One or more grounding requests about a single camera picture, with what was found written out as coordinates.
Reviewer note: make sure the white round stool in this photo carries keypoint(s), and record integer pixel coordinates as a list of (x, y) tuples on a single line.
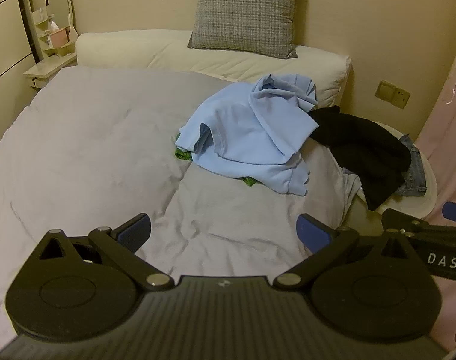
[(419, 204)]

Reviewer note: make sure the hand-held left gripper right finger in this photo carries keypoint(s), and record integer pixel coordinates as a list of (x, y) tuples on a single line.
[(312, 234)]

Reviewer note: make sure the pink box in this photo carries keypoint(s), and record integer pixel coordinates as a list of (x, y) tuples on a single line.
[(59, 38)]

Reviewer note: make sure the grey plaid pillow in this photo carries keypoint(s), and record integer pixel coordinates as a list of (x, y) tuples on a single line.
[(246, 11)]

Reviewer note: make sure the cream vanity organiser shelf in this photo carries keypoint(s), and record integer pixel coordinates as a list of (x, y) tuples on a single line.
[(40, 26)]

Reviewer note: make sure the cream long pillow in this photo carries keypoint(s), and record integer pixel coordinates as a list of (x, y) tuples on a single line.
[(138, 48)]

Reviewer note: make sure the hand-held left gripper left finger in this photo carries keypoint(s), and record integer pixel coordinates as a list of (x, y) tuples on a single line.
[(136, 231)]

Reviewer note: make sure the pink curtain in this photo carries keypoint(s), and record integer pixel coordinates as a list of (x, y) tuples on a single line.
[(449, 150)]

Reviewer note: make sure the beige wall switch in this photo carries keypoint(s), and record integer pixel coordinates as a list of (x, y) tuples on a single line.
[(392, 94)]

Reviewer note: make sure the green garment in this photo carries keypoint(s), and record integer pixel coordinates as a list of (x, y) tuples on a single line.
[(183, 154)]

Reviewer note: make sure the oval vanity mirror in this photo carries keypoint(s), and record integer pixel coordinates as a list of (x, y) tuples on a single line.
[(57, 0)]

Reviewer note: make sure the black garment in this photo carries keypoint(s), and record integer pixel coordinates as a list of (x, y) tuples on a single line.
[(363, 146)]

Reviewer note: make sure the blue denim jeans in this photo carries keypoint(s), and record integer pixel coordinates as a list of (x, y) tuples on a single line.
[(413, 172)]

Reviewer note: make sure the cream wardrobe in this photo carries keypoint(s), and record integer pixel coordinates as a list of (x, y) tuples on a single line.
[(3, 26)]

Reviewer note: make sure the light blue shirt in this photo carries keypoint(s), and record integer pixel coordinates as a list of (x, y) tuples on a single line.
[(243, 131)]

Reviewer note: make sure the grey duvet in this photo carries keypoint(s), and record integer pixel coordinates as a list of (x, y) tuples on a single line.
[(82, 150)]

